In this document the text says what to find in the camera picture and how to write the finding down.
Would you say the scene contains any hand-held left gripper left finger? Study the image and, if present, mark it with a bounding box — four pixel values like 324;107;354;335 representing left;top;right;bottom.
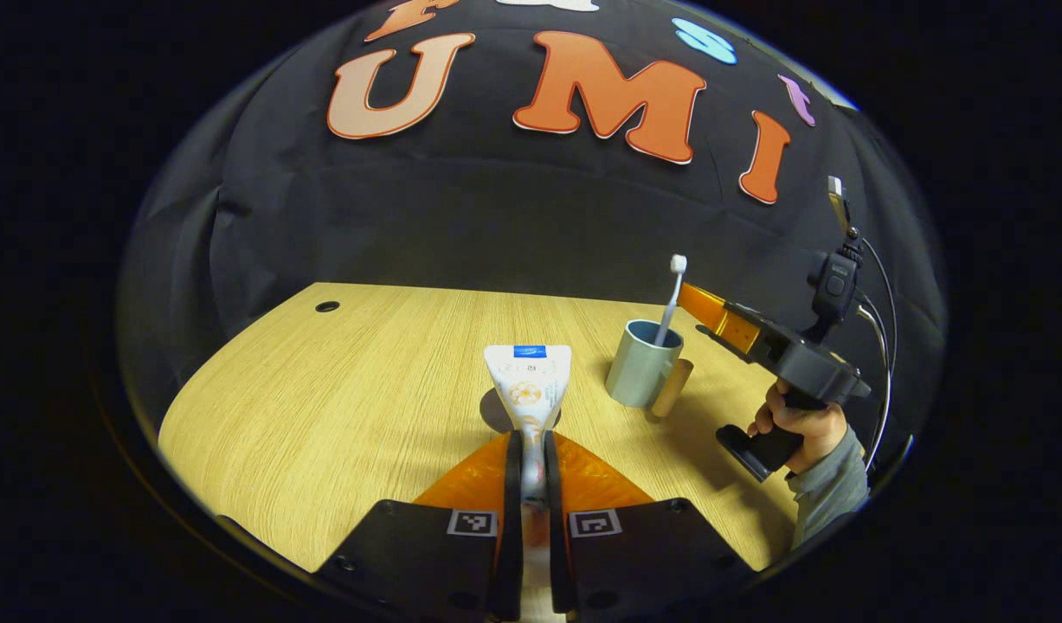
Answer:
312;430;525;622

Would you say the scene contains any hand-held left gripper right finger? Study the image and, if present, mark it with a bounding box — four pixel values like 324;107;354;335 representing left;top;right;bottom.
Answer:
544;430;757;617

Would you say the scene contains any pale blue cup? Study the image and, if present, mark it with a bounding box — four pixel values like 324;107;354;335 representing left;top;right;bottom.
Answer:
606;319;695;420

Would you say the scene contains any white toothbrush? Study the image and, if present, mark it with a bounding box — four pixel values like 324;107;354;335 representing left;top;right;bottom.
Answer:
653;254;689;348

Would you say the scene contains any white toothpaste tube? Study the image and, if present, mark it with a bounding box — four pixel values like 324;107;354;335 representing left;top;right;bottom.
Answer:
483;344;574;589

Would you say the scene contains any black cable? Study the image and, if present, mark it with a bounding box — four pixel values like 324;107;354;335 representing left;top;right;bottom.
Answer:
855;294;896;475
855;235;900;373

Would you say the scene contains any black backdrop cloth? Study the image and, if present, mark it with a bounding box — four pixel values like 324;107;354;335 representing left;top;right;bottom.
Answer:
115;0;948;485

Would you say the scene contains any round dark brown coaster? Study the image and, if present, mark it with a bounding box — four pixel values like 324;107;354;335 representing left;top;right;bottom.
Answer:
480;387;563;435

